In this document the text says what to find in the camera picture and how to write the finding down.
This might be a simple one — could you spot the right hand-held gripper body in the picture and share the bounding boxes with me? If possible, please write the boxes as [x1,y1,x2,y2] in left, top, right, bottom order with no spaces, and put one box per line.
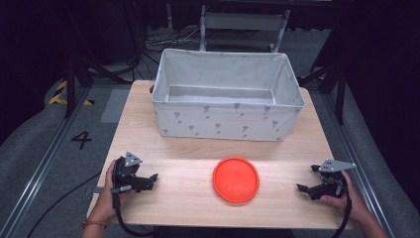
[315,158,358,200]

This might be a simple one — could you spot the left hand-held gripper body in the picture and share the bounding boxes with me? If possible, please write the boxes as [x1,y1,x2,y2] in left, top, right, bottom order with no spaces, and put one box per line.
[111,151,149,194]

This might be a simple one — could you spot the person's right hand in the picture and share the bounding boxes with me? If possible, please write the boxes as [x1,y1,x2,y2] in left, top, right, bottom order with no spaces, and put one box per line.
[319,170,368,224]

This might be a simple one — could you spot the person's left hand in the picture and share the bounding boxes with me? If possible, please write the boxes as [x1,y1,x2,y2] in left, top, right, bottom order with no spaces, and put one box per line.
[87,159,134,226]

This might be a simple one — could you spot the orange round plastic disc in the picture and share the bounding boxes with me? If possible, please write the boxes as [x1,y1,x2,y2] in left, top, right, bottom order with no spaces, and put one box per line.
[212,156,261,204]

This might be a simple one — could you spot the black metal stand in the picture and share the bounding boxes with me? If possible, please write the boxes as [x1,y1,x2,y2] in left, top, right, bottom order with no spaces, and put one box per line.
[62,54,134,120]
[297,59,349,127]

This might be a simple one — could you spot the grey fabric storage box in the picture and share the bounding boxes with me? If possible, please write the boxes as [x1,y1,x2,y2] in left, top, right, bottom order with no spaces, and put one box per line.
[151,48,307,143]

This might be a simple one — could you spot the grey metal chair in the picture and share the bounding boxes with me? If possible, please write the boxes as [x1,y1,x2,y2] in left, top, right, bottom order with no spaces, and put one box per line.
[198,4,292,54]

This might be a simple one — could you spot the grey metal floor rail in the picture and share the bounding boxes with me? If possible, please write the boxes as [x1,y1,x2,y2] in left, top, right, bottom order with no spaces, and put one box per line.
[321,92,397,238]
[0,84,92,238]

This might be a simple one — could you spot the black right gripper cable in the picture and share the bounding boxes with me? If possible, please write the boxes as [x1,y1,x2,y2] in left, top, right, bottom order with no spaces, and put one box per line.
[330,182,354,238]

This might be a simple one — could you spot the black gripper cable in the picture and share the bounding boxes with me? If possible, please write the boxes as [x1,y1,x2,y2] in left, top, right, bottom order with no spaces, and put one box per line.
[330,182,354,238]
[111,191,158,238]

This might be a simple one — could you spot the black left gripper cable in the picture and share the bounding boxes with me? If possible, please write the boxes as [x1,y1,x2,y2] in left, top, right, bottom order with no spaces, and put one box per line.
[111,191,158,238]

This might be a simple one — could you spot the red bracelet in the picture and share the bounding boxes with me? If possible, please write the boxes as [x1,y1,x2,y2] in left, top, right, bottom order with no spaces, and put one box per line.
[80,219,109,230]

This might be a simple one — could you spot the thin black floor cable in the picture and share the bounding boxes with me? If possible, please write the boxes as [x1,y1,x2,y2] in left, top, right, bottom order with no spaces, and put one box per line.
[25,171,103,238]

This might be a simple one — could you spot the bundle of floor cables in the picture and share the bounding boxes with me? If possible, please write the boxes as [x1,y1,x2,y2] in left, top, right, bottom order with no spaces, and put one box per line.
[141,27,203,68]

